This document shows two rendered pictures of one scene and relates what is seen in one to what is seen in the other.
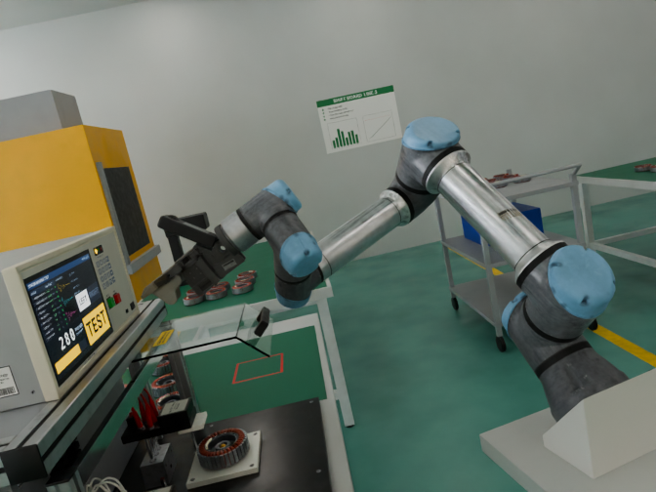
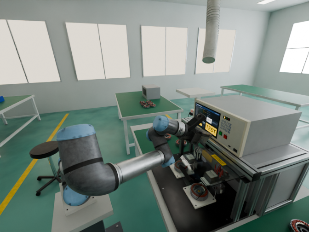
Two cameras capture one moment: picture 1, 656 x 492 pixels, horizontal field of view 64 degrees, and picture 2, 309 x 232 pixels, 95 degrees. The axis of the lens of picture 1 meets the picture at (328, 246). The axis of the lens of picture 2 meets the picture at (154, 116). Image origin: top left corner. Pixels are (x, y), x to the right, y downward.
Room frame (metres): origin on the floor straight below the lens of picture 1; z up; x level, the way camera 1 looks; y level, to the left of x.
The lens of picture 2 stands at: (1.63, -0.12, 1.60)
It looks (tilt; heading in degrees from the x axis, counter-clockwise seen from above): 22 degrees down; 165
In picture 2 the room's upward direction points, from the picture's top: 1 degrees counter-clockwise
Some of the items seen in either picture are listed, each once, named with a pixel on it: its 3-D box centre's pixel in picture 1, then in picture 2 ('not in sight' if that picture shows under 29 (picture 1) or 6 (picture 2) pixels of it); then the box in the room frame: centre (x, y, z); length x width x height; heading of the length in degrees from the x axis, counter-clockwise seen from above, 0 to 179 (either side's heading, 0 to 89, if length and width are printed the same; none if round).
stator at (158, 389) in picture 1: (169, 384); not in sight; (1.58, 0.59, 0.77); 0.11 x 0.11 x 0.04
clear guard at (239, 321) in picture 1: (196, 341); (210, 168); (1.12, 0.33, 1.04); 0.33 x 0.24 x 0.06; 92
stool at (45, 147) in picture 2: not in sight; (52, 163); (-0.27, -1.09, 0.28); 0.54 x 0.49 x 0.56; 92
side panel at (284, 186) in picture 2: not in sight; (283, 187); (1.25, 0.73, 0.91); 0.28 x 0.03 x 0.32; 92
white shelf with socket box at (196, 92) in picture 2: not in sight; (192, 107); (0.02, 0.86, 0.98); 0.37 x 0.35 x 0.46; 2
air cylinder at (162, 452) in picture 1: (158, 465); (217, 185); (1.06, 0.46, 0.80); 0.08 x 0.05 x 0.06; 2
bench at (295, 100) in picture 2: not in sight; (259, 105); (-1.14, 3.58, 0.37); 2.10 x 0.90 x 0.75; 2
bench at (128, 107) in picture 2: not in sight; (142, 114); (-1.44, 0.42, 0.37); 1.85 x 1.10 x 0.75; 2
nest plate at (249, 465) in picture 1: (225, 458); (198, 194); (1.07, 0.32, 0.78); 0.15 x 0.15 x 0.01; 2
